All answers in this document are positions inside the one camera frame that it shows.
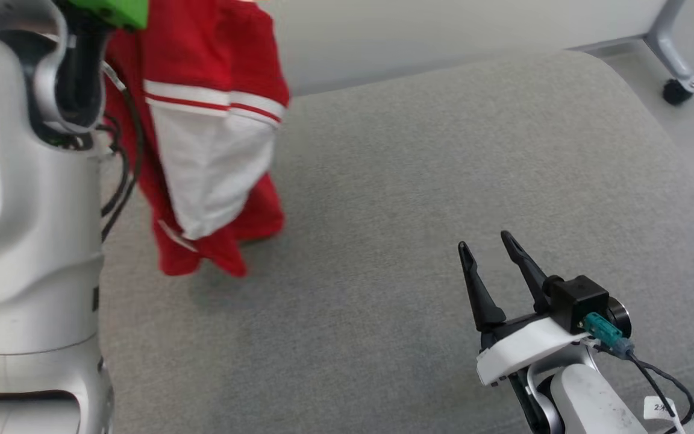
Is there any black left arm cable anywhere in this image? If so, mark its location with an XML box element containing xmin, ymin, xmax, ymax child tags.
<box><xmin>99</xmin><ymin>60</ymin><xmax>145</xmax><ymax>243</ymax></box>

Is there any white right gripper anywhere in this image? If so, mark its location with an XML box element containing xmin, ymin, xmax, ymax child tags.
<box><xmin>458</xmin><ymin>230</ymin><xmax>592</xmax><ymax>387</ymax></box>

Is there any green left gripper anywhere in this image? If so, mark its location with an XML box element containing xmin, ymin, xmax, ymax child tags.
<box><xmin>55</xmin><ymin>0</ymin><xmax>149</xmax><ymax>32</ymax></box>

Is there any grey table leg with caster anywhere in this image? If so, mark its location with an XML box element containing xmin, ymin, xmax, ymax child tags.
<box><xmin>644</xmin><ymin>0</ymin><xmax>694</xmax><ymax>107</ymax></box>

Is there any teal right camera connector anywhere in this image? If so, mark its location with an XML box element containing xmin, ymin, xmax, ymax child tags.
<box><xmin>582</xmin><ymin>312</ymin><xmax>634</xmax><ymax>360</ymax></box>

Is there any red white lettered jersey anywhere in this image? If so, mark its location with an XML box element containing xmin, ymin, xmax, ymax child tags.
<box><xmin>103</xmin><ymin>0</ymin><xmax>291</xmax><ymax>279</ymax></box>

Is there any white cable label tag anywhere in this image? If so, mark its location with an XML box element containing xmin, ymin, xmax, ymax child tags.
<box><xmin>644</xmin><ymin>396</ymin><xmax>680</xmax><ymax>421</ymax></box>

